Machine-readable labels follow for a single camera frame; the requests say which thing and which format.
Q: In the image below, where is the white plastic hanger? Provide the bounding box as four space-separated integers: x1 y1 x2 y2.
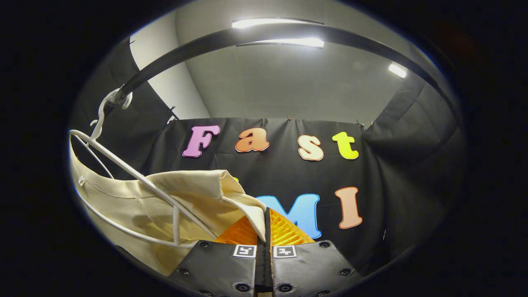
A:
69 88 218 248

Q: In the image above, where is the cream button-up shirt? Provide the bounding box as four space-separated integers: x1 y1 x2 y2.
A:
69 140 268 277

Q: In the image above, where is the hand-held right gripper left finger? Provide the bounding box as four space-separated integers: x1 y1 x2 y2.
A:
167 208 269 297

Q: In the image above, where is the ceiling light panel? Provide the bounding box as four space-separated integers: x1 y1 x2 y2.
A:
388 63 408 79

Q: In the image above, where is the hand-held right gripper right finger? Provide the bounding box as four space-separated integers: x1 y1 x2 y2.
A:
265 207 365 297

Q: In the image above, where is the black backdrop cloth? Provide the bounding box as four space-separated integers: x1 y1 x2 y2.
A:
70 39 467 277

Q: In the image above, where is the black clothes rack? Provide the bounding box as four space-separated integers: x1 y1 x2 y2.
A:
101 23 462 124

